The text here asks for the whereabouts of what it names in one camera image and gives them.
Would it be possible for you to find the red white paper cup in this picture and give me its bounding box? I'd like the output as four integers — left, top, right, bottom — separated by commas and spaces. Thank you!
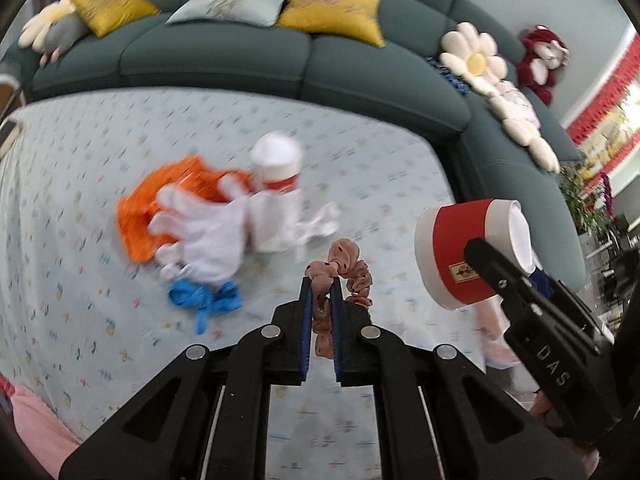
250, 131, 304, 192
414, 198, 536, 310

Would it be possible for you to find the peach dotted scrunchie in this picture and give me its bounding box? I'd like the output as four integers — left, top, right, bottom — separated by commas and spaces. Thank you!
305, 238, 373, 359

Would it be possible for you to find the orange plastic snack bag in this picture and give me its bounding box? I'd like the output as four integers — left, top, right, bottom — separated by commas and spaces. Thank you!
116, 155, 254, 263

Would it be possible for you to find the person's right hand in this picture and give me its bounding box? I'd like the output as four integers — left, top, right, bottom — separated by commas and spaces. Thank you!
529, 390, 600, 477

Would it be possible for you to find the green potted plant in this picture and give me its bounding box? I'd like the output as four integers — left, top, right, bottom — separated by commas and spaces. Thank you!
560, 166, 614, 236

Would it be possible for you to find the blue fabric scrunchie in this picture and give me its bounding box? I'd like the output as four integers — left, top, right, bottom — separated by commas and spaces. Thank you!
167, 280, 243, 335

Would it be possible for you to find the pink fluffy cloth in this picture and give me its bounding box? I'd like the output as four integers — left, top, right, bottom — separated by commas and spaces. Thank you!
10, 386, 82, 479

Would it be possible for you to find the white cloth glove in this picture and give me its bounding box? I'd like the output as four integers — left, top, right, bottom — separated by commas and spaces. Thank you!
148, 174, 340, 286

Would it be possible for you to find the red white plush monkey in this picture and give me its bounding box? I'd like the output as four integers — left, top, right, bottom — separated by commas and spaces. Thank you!
516, 25, 570, 106

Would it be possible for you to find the white daisy flower cushion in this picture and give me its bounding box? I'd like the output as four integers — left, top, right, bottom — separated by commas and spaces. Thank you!
439, 22, 508, 96

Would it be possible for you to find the teal sectional sofa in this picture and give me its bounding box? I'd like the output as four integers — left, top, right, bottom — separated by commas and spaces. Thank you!
1, 0, 587, 290

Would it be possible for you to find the yellow embroidered cushion centre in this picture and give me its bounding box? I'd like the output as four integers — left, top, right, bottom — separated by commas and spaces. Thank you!
276, 0, 385, 48

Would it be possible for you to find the yellow embroidered cushion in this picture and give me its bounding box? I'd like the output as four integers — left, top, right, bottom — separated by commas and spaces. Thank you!
70, 0, 162, 38
276, 0, 385, 48

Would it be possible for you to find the round wooden side table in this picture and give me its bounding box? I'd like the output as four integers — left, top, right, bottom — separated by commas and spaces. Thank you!
0, 74, 25, 120

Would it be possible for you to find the light blue embroidered cushion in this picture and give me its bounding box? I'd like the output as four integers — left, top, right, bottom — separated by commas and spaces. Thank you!
166, 0, 286, 27

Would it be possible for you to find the grey plush toy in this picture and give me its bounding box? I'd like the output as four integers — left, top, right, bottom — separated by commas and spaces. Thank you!
39, 13, 91, 66

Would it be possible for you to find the yellow embroidered cushion left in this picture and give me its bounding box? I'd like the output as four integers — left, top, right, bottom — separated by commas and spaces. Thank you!
70, 0, 162, 38

